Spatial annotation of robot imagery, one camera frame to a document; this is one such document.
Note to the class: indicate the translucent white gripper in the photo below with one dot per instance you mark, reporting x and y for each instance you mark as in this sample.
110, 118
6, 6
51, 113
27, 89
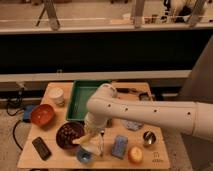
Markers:
94, 143

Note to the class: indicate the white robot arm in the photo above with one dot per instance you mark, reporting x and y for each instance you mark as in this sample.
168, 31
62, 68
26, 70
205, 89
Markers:
192, 118

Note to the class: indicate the blue plastic cup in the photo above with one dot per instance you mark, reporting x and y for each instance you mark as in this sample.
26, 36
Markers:
83, 156

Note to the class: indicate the small metal cup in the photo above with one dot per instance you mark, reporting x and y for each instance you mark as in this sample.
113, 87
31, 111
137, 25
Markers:
149, 138

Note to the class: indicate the white paper cup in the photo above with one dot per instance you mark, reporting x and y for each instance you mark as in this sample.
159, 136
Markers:
56, 94

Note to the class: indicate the silver fork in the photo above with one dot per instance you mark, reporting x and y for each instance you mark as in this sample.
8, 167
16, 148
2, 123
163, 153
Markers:
102, 143

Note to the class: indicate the blue sponge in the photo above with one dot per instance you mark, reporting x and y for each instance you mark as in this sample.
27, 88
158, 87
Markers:
119, 146

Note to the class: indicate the dark bowl of nuts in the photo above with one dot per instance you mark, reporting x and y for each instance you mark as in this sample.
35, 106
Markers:
67, 133

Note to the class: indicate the orange fruit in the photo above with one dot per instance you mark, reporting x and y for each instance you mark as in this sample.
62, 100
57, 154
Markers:
135, 155

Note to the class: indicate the crumpled blue cloth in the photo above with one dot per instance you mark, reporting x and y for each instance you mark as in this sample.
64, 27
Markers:
131, 125

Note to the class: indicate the black remote control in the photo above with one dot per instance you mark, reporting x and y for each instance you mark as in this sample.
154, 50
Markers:
41, 148

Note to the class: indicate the green plastic tray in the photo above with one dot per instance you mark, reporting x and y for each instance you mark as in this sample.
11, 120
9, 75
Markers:
81, 92

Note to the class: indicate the orange bowl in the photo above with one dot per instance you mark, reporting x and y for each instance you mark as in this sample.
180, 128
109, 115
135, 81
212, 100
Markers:
42, 114

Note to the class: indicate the blue power box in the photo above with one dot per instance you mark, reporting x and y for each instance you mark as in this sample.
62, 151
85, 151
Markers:
27, 111

